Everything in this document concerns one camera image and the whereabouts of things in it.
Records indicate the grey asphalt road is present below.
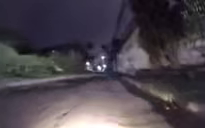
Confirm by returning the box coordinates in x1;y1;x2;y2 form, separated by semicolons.
0;74;173;128

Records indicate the pale wall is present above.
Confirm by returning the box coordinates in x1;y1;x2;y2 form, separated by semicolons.
117;28;205;74

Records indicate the grass bank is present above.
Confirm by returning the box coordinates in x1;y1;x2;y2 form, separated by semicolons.
0;37;88;82

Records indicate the dark kerb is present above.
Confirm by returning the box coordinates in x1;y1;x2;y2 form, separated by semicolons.
117;74;205;128

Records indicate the leaning pole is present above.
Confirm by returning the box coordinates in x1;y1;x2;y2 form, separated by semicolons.
110;0;131;74

